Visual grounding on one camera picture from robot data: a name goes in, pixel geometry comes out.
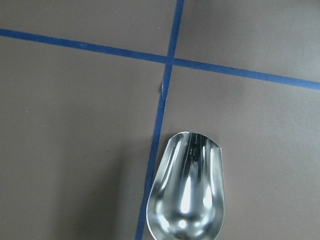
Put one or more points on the metal ice scoop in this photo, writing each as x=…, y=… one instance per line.
x=187, y=199

